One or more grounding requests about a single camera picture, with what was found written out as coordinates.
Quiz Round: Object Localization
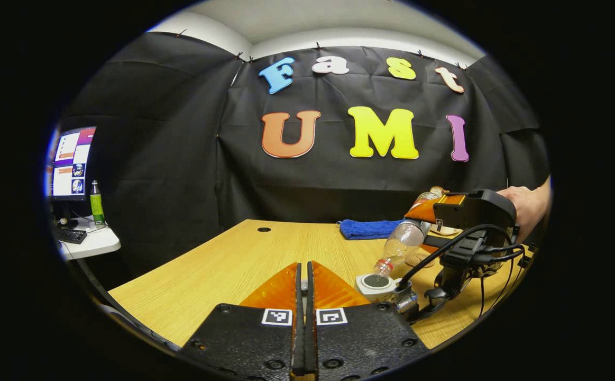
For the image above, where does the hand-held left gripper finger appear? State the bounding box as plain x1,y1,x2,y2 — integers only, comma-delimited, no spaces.
180,262,305,380
307,260,428,379

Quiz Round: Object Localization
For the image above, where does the clear plastic water bottle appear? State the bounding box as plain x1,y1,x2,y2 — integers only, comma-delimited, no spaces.
373,186,445,279

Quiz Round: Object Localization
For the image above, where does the white teacup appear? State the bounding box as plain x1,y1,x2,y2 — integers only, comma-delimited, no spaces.
356,274,401,303

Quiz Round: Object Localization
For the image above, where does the green drink bottle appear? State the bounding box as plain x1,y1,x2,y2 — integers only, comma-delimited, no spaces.
90,180,106,225

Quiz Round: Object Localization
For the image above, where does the blue folded towel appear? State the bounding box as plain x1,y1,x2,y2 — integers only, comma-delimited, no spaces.
339,219,408,241

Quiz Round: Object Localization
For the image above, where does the black backdrop cloth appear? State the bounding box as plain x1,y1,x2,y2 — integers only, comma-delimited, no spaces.
59,32,551,276

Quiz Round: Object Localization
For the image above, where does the white side desk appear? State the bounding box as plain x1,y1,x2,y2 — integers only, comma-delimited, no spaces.
59,217,122,260

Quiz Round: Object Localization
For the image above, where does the black keyboard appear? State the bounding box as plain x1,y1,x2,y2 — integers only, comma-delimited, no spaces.
56,228,88,244

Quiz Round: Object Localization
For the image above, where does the computer monitor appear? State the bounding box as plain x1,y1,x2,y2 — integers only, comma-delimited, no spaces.
48,127,97,201

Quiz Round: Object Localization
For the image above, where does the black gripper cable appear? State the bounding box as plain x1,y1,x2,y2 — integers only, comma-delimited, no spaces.
394,224,524,297

